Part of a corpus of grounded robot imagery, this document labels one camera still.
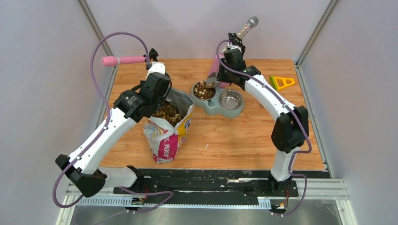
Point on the pet food bag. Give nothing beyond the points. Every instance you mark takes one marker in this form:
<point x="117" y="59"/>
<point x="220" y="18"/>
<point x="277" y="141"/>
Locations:
<point x="166" y="130"/>

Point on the black tripod mic stand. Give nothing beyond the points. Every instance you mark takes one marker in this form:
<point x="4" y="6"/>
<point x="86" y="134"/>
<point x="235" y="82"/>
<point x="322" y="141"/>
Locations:
<point x="235" y="42"/>

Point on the pink microphone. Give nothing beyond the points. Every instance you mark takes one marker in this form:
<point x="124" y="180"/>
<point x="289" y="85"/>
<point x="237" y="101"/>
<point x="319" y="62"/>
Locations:
<point x="112" y="61"/>

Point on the metal food scoop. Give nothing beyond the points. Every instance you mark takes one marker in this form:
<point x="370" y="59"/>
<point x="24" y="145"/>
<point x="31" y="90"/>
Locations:
<point x="211" y="81"/>

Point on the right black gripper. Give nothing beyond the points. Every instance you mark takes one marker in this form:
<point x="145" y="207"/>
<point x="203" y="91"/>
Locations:
<point x="221" y="78"/>

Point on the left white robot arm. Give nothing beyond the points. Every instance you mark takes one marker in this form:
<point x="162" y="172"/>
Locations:
<point x="82" y="166"/>

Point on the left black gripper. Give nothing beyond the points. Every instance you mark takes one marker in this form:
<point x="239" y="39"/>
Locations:
<point x="142" y="82"/>

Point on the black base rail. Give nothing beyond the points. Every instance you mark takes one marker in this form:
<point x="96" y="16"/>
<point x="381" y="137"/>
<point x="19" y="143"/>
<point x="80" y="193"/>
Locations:
<point x="217" y="189"/>

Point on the pink metronome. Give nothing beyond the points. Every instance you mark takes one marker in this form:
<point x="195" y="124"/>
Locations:
<point x="214" y="68"/>

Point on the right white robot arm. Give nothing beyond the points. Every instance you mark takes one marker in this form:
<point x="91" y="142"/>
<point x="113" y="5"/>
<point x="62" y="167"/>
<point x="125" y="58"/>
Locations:
<point x="291" y="128"/>

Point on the yellow green triangle toy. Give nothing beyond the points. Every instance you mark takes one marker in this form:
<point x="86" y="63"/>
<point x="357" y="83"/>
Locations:
<point x="279" y="83"/>

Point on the grey double pet bowl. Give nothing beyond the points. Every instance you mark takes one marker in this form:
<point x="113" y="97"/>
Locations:
<point x="225" y="102"/>

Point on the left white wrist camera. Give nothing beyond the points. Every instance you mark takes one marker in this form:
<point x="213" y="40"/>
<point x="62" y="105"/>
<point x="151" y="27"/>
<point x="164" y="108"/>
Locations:
<point x="158" y="67"/>

